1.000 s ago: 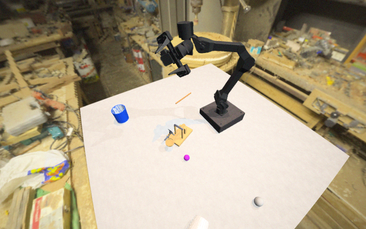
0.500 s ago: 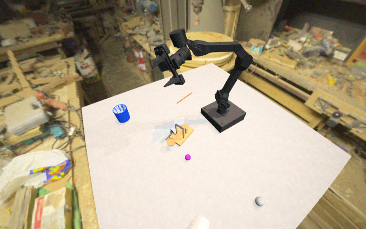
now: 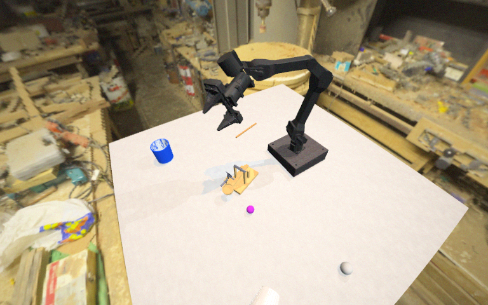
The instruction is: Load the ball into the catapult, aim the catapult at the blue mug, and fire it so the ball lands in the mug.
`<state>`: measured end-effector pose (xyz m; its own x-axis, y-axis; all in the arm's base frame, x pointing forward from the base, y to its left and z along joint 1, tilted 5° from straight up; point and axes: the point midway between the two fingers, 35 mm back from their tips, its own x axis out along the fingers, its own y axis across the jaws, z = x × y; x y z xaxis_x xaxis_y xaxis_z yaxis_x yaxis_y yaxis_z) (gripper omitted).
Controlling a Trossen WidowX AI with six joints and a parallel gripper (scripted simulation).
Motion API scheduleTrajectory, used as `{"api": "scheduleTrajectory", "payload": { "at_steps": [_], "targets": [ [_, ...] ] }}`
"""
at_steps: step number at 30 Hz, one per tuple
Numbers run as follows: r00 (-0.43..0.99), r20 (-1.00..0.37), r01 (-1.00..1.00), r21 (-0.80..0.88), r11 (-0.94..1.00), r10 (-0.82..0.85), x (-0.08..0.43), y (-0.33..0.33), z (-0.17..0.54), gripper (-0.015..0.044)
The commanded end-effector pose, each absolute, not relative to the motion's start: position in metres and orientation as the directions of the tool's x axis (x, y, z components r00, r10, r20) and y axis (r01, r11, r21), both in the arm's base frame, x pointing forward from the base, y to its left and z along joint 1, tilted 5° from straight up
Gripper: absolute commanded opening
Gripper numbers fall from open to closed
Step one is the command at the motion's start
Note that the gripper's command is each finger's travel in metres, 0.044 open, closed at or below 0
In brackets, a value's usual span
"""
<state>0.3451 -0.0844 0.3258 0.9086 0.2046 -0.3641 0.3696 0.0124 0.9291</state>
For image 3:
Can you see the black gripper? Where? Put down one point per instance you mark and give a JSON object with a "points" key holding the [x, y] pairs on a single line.
{"points": [[229, 95]]}

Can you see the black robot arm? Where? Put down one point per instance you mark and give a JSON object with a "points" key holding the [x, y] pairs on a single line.
{"points": [[261, 69]]}

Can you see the blue cup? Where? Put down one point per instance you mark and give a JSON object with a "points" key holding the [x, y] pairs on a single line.
{"points": [[162, 151]]}

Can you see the small white ball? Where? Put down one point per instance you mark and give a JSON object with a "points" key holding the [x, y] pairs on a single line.
{"points": [[346, 268]]}

